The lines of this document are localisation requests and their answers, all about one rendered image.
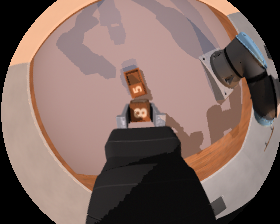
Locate brown wooden number cube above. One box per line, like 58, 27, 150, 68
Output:
130, 82, 145, 97
129, 99, 150, 122

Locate brown wooden tray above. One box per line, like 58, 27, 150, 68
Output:
124, 68, 147, 99

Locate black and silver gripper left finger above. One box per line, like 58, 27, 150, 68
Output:
116, 104, 131, 128

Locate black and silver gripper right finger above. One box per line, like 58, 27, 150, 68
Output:
150, 103, 166, 127

